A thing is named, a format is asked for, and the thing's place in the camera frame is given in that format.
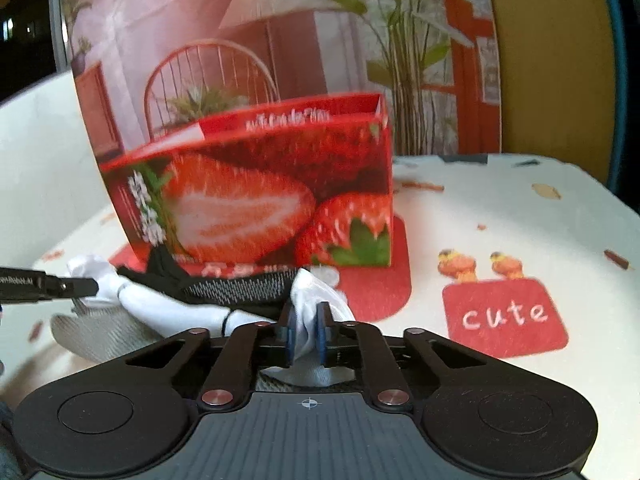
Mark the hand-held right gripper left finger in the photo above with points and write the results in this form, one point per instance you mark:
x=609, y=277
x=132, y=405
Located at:
x=287, y=335

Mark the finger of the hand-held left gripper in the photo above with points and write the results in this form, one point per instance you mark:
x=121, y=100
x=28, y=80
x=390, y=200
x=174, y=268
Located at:
x=70, y=287

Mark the red strawberry cardboard box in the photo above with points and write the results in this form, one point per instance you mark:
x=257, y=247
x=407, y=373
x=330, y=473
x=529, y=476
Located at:
x=250, y=185

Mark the printed tablecloth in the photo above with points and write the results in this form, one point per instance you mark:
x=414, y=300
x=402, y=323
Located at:
x=500, y=210

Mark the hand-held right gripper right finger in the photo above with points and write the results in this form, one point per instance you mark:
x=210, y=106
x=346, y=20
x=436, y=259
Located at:
x=322, y=335

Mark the blue pole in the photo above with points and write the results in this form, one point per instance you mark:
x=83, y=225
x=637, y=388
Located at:
x=614, y=60

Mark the grey metal window frame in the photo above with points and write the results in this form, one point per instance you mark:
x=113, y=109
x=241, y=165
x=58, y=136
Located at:
x=57, y=10

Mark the wall poster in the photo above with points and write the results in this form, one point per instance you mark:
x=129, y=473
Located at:
x=300, y=35

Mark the black patterned cloth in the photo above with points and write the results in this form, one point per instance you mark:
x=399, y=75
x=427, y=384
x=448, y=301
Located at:
x=235, y=287

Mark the white cloth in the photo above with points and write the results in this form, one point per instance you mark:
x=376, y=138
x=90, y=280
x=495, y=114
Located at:
x=165, y=310

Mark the grey mesh cloth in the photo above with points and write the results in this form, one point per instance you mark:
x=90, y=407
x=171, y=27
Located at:
x=95, y=332

